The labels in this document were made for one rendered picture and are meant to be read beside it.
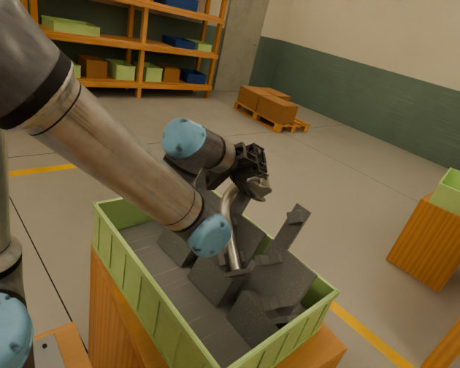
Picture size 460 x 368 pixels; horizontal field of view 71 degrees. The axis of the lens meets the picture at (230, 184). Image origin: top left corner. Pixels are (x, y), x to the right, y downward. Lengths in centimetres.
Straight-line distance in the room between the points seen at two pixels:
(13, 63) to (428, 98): 680
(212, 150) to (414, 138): 650
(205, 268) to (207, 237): 43
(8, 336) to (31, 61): 35
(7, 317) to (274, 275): 58
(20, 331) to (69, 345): 30
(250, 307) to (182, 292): 20
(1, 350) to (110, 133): 31
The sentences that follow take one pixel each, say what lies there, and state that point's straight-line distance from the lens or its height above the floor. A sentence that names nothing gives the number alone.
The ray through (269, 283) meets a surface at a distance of 88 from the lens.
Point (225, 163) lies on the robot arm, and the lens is 66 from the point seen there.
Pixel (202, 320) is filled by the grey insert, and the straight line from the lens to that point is 88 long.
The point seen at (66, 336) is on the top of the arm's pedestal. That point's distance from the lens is 85.
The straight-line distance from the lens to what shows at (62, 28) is 508.
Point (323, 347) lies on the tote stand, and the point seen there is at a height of 79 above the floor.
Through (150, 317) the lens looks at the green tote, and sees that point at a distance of 86.
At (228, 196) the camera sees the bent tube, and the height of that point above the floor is 109.
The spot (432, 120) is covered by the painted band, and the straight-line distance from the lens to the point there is 692.
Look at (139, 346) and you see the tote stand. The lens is 89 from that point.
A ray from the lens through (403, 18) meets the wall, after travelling 727.
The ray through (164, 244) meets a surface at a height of 86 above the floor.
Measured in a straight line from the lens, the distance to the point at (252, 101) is 585.
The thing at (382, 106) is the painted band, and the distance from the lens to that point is 719.
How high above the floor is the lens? 153
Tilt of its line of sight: 27 degrees down
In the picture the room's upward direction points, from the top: 14 degrees clockwise
